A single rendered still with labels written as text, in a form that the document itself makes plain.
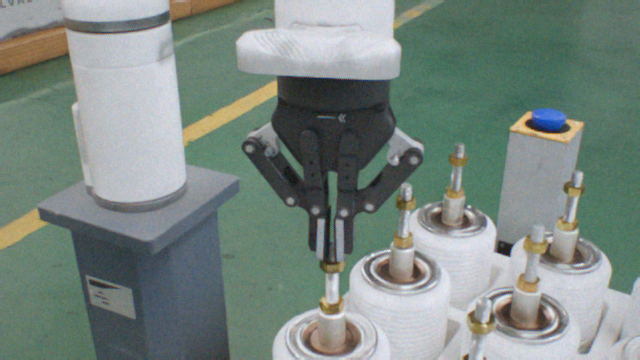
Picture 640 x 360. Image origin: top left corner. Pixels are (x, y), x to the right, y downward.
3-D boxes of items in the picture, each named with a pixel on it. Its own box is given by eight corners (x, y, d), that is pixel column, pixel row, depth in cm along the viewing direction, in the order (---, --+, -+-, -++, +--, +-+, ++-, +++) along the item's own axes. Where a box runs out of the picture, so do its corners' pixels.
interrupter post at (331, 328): (320, 353, 51) (320, 320, 49) (313, 334, 53) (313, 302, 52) (349, 348, 51) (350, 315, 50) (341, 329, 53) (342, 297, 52)
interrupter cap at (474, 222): (495, 240, 66) (496, 234, 66) (422, 241, 66) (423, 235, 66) (477, 205, 73) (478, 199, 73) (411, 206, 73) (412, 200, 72)
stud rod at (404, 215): (407, 259, 59) (412, 187, 56) (396, 259, 59) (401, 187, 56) (406, 254, 60) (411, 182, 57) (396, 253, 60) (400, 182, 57)
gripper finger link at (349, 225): (335, 193, 45) (337, 254, 47) (378, 195, 45) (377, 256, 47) (338, 184, 46) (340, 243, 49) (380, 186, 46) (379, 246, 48)
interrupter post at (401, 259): (418, 275, 61) (421, 246, 59) (400, 284, 59) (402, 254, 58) (400, 264, 62) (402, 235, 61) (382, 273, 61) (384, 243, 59)
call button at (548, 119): (525, 130, 77) (527, 114, 76) (535, 120, 80) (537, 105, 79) (558, 138, 75) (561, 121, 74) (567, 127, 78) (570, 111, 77)
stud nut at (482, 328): (462, 330, 43) (464, 320, 42) (468, 315, 44) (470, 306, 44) (492, 338, 42) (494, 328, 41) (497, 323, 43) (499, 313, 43)
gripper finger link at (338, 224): (333, 220, 46) (334, 264, 47) (342, 220, 46) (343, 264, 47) (337, 205, 48) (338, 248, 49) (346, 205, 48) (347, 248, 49)
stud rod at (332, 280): (340, 325, 51) (341, 244, 48) (330, 330, 51) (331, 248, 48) (333, 319, 52) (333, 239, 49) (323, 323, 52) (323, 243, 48)
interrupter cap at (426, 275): (457, 278, 60) (458, 272, 60) (399, 309, 56) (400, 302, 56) (401, 244, 65) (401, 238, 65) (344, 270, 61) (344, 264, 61)
